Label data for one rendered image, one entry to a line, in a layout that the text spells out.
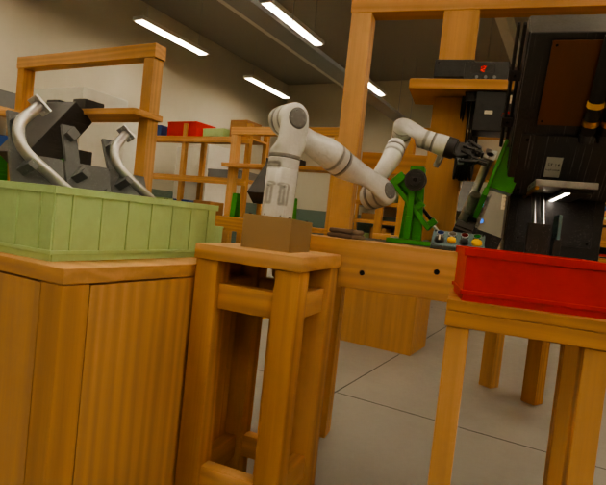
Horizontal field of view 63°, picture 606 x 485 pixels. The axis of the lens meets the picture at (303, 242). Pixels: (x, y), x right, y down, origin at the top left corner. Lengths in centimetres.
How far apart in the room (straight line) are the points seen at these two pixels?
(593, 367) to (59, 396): 112
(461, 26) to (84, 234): 165
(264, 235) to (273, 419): 48
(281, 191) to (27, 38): 772
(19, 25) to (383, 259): 787
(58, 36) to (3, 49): 94
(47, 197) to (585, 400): 124
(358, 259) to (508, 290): 51
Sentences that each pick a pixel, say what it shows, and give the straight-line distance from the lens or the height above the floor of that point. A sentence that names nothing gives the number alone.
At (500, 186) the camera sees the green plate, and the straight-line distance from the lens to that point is 176.
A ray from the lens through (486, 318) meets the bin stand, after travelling 119.
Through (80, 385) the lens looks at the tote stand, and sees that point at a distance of 124.
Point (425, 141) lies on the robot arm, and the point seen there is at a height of 127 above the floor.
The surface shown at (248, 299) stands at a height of 72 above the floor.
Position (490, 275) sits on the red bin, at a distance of 119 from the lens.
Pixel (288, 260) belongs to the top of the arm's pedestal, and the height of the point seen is 84.
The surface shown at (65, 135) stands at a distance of 168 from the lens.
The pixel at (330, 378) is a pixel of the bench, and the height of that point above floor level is 27.
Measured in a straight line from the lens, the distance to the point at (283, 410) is 134.
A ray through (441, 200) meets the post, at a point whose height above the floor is 108.
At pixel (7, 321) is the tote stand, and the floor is 64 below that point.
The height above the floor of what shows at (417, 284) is 79.
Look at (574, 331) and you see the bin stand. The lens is 121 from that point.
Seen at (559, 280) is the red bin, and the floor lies 87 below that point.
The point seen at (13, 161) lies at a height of 102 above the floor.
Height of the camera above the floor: 94
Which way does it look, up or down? 2 degrees down
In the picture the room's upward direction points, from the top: 6 degrees clockwise
